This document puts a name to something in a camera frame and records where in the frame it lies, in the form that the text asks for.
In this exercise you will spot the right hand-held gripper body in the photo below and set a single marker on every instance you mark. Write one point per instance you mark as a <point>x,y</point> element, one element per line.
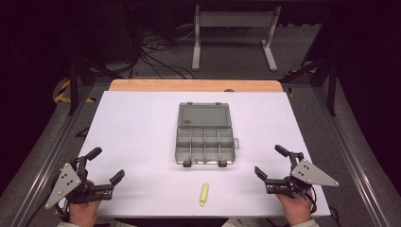
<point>307,175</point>

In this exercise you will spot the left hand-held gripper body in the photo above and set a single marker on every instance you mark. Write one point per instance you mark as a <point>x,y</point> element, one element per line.
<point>64,183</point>

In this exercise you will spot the person's left hand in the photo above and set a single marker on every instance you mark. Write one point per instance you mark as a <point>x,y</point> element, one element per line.
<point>82,212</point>

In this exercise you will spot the person's right hand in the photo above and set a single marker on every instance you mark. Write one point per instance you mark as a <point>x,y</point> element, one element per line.
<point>294,209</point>

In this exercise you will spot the person's left sleeve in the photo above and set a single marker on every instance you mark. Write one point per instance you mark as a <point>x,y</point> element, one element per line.
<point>63,224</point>

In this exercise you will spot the person's sleeve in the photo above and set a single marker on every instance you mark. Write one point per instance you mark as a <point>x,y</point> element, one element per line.
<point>63,224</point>
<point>304,223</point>

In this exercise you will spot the white table cover sheet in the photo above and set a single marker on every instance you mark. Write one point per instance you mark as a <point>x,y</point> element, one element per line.
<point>142,142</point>

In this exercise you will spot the person's right sleeve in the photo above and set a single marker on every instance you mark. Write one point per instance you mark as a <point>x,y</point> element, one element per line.
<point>304,223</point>

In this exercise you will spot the person's light trousers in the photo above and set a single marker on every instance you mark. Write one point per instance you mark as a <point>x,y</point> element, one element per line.
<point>242,222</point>

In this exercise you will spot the yellow stick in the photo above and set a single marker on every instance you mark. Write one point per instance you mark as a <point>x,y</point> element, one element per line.
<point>204,195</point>

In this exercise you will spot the yellow black floor tape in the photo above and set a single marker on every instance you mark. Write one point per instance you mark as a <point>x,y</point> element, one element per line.
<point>63,94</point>

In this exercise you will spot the grey clear compartment box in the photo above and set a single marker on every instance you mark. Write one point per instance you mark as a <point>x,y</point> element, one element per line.
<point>205,133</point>

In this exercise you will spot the black metal stand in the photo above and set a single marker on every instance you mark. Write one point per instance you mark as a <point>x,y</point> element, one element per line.
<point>74,85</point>
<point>331,85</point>

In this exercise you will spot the aluminium rail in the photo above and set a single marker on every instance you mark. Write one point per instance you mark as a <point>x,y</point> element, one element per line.
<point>44,164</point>
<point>353,164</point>

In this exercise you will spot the white metal stand frame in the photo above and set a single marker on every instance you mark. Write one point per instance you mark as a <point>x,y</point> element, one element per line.
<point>235,19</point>

